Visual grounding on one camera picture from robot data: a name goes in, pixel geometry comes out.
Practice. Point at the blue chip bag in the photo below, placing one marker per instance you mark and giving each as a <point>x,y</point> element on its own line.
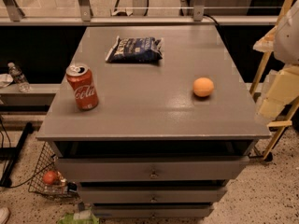
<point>135,50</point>

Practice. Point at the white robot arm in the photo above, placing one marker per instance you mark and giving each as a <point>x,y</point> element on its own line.
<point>286,43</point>

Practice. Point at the grey drawer cabinet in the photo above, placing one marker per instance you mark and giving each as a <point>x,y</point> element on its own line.
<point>149,110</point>

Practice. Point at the orange ball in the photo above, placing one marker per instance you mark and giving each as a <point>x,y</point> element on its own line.
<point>203,87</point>

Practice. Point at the red cola can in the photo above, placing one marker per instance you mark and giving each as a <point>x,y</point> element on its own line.
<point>80,78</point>

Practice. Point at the top grey drawer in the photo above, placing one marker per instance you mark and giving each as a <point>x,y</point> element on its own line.
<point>145,170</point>

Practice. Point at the grey drawer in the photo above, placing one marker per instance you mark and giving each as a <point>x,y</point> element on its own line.
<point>145,170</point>
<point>151,211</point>
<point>190,194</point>

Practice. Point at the middle grey drawer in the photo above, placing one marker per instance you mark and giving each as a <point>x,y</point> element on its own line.
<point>190,194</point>

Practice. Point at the bottom grey drawer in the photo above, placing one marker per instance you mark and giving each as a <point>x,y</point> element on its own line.
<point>151,211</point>

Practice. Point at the red apple in basket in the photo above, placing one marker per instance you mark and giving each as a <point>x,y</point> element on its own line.
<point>50,177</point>

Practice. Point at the green white packet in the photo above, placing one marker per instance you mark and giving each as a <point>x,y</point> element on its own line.
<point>83,217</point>

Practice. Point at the clear plastic water bottle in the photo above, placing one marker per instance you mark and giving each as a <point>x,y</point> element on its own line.
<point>18,77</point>

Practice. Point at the crumpled white paper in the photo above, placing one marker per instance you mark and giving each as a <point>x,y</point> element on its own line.
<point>5,80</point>

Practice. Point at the black metal stand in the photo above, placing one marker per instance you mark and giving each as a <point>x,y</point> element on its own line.
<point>10,156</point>

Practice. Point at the white shoe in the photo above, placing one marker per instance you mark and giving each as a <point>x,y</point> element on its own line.
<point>4,215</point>

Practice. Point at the black wire basket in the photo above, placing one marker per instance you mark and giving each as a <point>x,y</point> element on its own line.
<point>61,189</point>

